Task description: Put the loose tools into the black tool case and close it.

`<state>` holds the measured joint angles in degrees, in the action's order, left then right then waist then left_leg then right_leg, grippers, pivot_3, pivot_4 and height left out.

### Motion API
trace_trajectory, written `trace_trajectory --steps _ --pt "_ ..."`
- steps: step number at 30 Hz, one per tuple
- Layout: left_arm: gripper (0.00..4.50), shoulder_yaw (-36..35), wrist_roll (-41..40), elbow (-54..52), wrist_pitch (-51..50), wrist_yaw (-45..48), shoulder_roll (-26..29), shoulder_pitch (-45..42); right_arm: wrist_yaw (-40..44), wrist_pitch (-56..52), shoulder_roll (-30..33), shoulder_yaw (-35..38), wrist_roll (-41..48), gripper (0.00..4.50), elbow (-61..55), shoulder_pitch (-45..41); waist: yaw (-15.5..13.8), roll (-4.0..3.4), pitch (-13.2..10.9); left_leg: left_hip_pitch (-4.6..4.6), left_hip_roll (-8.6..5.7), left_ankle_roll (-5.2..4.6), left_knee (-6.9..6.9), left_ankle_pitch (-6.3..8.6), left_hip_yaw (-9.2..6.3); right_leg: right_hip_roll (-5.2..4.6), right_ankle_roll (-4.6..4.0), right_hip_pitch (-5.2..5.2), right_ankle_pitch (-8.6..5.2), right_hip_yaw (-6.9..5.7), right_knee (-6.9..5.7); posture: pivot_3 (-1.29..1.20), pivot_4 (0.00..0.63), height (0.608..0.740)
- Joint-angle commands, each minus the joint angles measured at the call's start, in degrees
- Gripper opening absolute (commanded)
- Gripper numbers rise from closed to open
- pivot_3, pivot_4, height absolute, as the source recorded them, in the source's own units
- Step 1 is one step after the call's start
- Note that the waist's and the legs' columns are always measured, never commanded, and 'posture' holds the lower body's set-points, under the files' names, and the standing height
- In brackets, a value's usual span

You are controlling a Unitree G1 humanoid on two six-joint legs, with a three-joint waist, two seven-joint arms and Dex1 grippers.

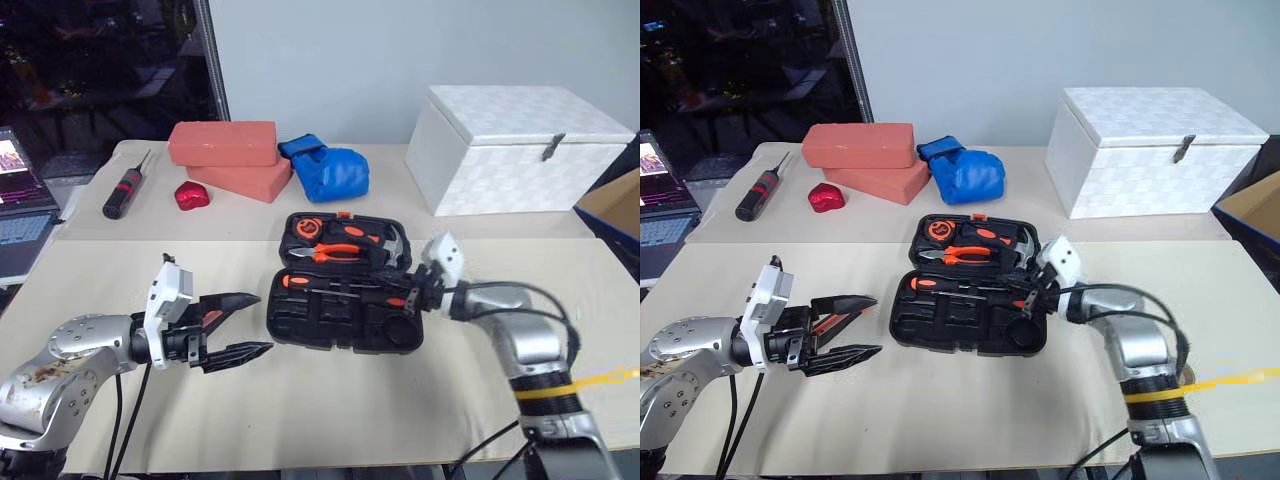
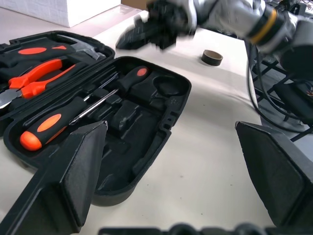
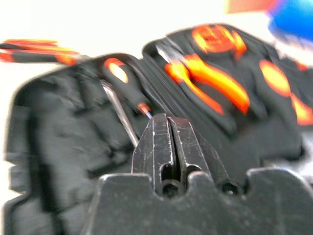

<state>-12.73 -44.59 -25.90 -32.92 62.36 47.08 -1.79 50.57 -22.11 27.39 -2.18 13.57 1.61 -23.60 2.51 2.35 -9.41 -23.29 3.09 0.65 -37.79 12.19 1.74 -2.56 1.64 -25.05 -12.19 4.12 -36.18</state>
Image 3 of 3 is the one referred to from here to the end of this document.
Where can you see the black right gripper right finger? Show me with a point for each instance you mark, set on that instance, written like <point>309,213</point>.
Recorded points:
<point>193,147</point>

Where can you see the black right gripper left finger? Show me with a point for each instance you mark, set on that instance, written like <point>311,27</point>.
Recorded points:
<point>156,144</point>

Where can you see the black plastic tool case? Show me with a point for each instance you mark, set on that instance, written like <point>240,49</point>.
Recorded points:
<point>61,127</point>

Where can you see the silver metal hex key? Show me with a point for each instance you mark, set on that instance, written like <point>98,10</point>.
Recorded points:
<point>119,110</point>

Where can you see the orange black utility knife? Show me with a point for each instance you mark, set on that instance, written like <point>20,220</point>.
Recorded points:
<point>276,77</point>

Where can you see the orange black tape measure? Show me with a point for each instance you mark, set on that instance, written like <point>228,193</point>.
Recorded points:
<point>215,39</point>

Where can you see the orange red flat object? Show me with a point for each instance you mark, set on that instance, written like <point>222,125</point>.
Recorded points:
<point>247,6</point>

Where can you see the slim orange black screwdriver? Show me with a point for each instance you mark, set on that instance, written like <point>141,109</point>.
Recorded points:
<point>31,57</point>
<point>36,44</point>

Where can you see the blue round object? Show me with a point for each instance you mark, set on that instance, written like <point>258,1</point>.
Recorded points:
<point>293,17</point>

